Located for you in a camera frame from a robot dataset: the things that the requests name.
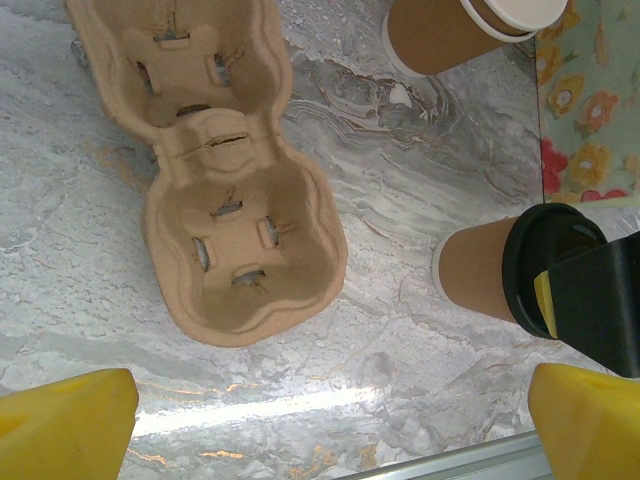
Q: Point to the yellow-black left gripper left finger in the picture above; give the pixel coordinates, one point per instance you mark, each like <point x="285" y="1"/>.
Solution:
<point x="60" y="430"/>

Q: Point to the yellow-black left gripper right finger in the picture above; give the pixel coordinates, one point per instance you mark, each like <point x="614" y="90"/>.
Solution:
<point x="595" y="430"/>

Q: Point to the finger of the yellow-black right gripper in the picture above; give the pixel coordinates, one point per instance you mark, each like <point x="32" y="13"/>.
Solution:
<point x="600" y="310"/>

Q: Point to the black plastic cup lid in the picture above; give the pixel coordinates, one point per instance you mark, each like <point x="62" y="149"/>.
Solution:
<point x="525" y="280"/>

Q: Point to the brown paper coffee cup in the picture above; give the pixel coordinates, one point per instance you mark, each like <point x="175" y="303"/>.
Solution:
<point x="475" y="270"/>

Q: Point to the floral paper takeout bag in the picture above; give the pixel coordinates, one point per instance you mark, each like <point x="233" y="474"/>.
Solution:
<point x="590" y="100"/>

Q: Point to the brown pulp cup carrier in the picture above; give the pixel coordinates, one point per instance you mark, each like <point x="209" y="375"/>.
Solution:
<point x="240" y="200"/>

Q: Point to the aluminium base beam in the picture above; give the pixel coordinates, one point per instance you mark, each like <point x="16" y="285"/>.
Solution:
<point x="450" y="465"/>

